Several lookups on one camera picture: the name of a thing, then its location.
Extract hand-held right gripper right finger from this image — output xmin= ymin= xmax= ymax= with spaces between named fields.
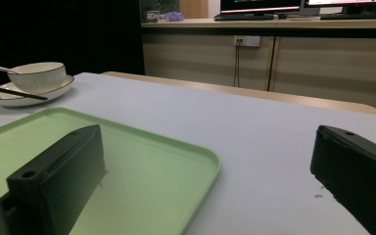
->
xmin=309 ymin=124 xmax=376 ymax=235

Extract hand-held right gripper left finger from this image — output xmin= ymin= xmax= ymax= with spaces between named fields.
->
xmin=6 ymin=123 xmax=108 ymax=235

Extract light green plastic tray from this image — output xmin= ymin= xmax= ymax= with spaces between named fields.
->
xmin=0 ymin=107 xmax=222 ymax=235

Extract white ceramic plate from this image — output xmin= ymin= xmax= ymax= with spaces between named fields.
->
xmin=0 ymin=74 xmax=75 ymax=108

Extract black chopsticks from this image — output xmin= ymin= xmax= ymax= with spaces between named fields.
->
xmin=0 ymin=84 xmax=49 ymax=102

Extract white ceramic bowl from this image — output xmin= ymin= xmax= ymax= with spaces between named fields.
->
xmin=7 ymin=62 xmax=68 ymax=95

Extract long wooden counter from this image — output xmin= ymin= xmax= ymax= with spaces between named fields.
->
xmin=140 ymin=18 xmax=376 ymax=110

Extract white table cover sheet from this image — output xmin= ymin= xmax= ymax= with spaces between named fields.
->
xmin=0 ymin=71 xmax=376 ymax=235

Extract black curtain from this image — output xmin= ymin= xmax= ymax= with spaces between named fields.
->
xmin=0 ymin=0 xmax=146 ymax=106

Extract black keyboard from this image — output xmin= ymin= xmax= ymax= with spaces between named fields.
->
xmin=213 ymin=13 xmax=278 ymax=23
xmin=319 ymin=12 xmax=376 ymax=21

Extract silver computer monitor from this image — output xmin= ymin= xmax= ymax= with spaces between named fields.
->
xmin=304 ymin=0 xmax=376 ymax=16

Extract white small cup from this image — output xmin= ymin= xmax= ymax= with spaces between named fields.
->
xmin=146 ymin=10 xmax=161 ymax=22

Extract black computer monitor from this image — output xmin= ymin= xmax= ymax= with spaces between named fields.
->
xmin=219 ymin=0 xmax=302 ymax=18

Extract purple small object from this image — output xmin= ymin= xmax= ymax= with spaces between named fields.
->
xmin=164 ymin=11 xmax=184 ymax=23

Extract green potted plant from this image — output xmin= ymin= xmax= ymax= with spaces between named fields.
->
xmin=154 ymin=0 xmax=180 ymax=15

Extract black power cable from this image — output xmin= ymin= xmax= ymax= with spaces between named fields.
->
xmin=233 ymin=40 xmax=242 ymax=88

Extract white wall socket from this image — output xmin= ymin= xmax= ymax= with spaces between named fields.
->
xmin=233 ymin=34 xmax=261 ymax=48

